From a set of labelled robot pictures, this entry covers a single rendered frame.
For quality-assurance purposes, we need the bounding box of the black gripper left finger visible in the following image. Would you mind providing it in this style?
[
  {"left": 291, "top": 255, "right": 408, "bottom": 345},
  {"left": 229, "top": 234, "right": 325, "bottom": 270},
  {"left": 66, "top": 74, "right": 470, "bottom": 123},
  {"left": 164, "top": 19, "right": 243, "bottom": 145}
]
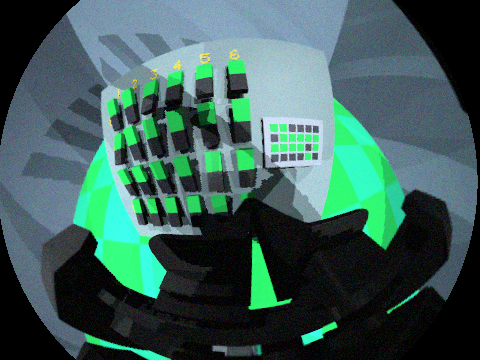
[{"left": 148, "top": 197, "right": 253, "bottom": 307}]

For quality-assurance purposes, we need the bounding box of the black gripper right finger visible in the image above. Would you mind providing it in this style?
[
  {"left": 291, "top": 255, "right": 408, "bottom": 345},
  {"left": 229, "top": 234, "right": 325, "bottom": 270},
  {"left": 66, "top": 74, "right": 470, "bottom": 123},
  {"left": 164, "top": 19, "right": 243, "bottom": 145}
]
[{"left": 249, "top": 197, "right": 369, "bottom": 303}]

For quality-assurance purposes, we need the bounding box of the light grey switch panel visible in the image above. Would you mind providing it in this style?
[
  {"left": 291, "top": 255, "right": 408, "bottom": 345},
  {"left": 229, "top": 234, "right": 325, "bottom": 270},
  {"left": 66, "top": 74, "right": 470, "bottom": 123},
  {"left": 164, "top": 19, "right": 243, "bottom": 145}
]
[{"left": 100, "top": 37, "right": 335, "bottom": 237}]

